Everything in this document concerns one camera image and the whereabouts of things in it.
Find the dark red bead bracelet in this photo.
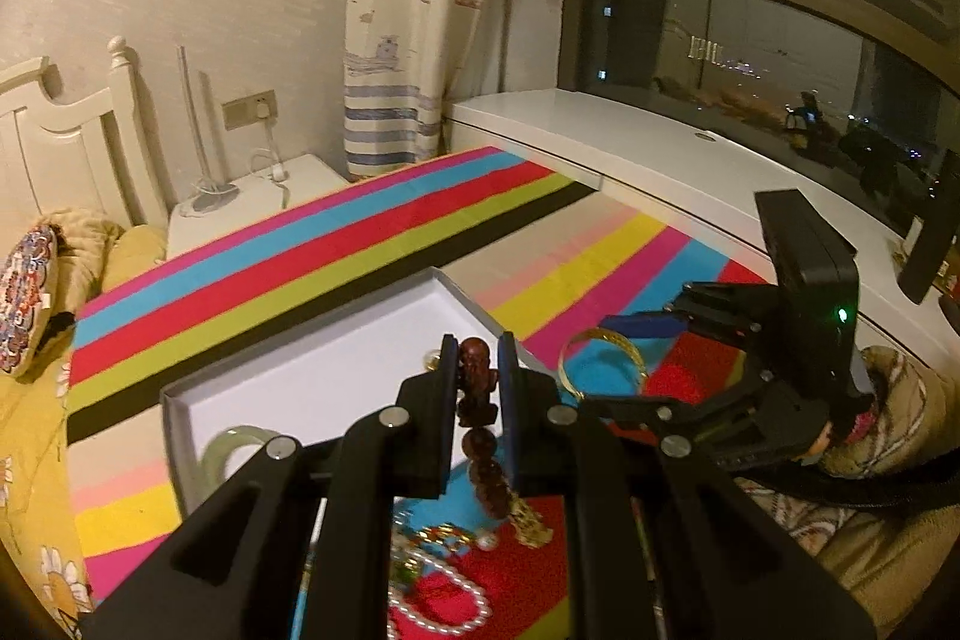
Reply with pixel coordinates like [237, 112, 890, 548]
[454, 334, 520, 522]

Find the sailboat print curtain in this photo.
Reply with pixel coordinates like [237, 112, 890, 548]
[341, 0, 520, 181]

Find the gold charm pendant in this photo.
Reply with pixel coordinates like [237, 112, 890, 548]
[508, 489, 553, 549]

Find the white window sill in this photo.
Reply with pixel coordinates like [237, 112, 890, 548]
[443, 89, 958, 375]

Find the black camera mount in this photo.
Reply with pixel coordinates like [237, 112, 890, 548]
[755, 188, 869, 398]

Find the wall power socket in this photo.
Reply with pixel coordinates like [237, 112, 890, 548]
[221, 89, 278, 131]

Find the white bedside table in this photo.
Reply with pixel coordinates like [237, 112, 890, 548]
[167, 154, 347, 259]

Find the yellow floral bedsheet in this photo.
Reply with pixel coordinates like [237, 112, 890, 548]
[2, 314, 93, 638]

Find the grey white jewelry tray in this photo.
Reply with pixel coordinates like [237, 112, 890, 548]
[159, 266, 554, 522]

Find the gold bangle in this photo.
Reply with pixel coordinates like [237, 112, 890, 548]
[556, 326, 649, 401]

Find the round embroidered cushion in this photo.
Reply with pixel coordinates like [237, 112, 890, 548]
[2, 224, 59, 378]

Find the white bed headboard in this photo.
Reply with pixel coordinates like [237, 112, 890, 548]
[2, 35, 169, 250]

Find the colourful striped blanket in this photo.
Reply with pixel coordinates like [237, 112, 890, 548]
[67, 148, 770, 599]

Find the window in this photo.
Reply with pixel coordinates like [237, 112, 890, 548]
[558, 0, 958, 232]

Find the beige fleece sleeve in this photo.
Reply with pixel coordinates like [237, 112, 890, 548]
[737, 346, 958, 638]

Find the white pearl necklace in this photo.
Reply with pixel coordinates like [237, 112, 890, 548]
[385, 540, 497, 640]

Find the green jade bangle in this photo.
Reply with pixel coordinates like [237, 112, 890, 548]
[199, 424, 277, 492]

